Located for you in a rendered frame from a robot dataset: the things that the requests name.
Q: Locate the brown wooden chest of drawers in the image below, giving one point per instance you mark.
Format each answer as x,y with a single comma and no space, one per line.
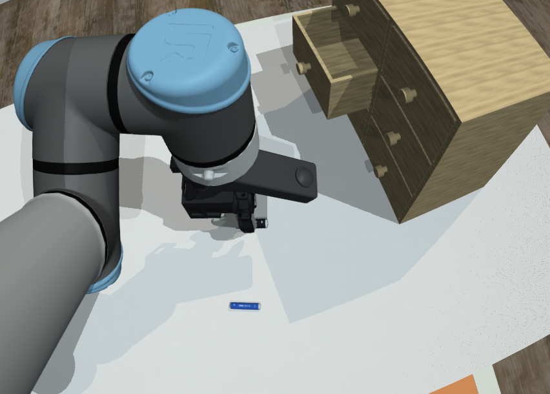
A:
491,72

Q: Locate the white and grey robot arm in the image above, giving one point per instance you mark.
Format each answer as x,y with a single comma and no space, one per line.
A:
185,76

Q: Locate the black aa battery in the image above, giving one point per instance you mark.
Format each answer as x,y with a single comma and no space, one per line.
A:
262,223

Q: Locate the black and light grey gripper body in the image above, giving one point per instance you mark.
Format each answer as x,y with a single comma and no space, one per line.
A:
202,201

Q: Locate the blue battery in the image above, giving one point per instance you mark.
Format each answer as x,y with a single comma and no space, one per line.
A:
239,305

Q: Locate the dark wooden drawer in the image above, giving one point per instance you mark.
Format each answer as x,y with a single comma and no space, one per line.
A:
369,21
339,70
422,101
387,169
401,137
359,119

